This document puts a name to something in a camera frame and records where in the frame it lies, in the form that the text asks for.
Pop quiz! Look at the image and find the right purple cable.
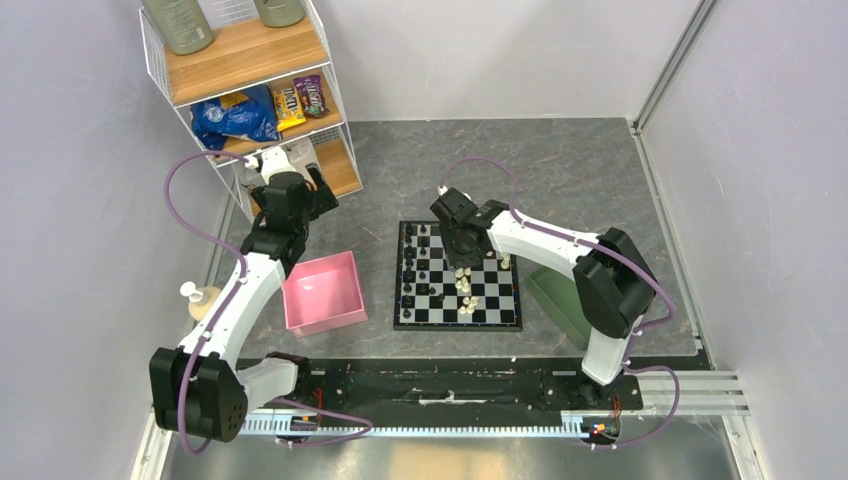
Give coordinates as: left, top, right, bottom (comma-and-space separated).
439, 156, 682, 452

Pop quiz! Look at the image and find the green plastic bin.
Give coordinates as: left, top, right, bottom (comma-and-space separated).
526, 267, 592, 351

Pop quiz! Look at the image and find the purple cable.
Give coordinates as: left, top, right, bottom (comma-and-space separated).
164, 150, 374, 458
439, 156, 682, 452

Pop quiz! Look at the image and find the brown candy bag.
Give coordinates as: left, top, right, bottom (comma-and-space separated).
294, 74, 329, 118

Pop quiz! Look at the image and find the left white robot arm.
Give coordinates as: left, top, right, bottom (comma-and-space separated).
149, 153, 338, 456

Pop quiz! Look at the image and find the grey-green bottle left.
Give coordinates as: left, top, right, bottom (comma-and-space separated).
141, 0, 214, 56

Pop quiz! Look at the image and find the grey-green bottle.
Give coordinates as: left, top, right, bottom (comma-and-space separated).
254, 0, 306, 28
141, 0, 214, 56

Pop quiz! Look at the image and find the pink plastic bin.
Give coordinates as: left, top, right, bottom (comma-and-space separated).
281, 250, 368, 338

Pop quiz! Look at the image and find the grey-green bottle right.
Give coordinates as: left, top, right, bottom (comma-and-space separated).
254, 0, 306, 28

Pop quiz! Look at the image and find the yellow candy bag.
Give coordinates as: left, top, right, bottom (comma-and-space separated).
272, 85, 307, 132

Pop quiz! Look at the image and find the black and white chessboard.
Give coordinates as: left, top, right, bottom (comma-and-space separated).
393, 220, 523, 332

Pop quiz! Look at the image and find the blue snack bag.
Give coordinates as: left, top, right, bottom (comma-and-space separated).
190, 84, 281, 151

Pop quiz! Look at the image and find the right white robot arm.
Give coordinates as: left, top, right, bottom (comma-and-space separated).
430, 188, 659, 409

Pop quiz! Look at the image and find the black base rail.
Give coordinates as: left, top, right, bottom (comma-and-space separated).
242, 357, 644, 440

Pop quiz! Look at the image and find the white wire wooden shelf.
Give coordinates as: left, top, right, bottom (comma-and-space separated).
139, 1, 363, 197

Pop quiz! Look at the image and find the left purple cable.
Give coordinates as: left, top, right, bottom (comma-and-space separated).
164, 150, 374, 458

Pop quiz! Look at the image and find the soap pump dispenser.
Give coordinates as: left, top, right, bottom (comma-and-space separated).
180, 281, 221, 322

